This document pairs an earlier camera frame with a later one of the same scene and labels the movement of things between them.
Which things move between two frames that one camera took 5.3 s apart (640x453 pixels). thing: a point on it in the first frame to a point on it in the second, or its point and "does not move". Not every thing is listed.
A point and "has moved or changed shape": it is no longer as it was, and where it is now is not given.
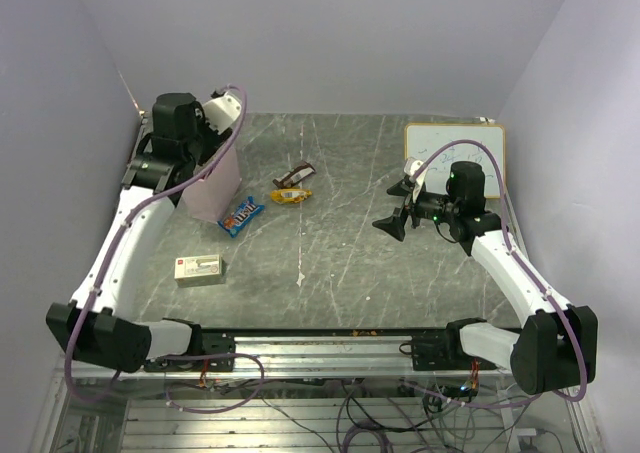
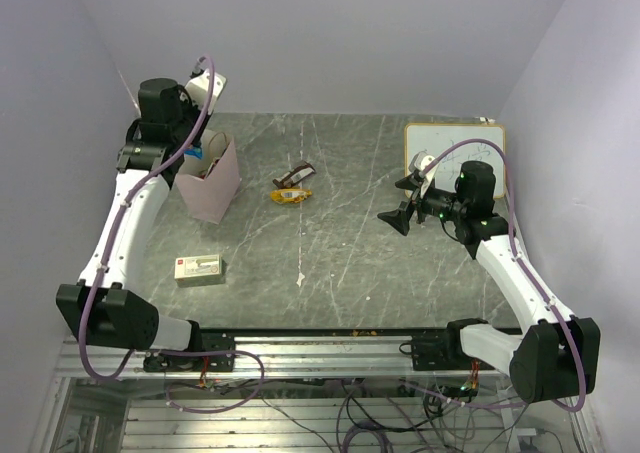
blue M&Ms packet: (243, 215) has moved or changed shape
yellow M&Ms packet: (290, 195) does not move
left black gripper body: (209, 140) to (191, 114)
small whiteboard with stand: (423, 139) does not move
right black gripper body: (433, 206) does not move
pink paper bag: (210, 198) does not move
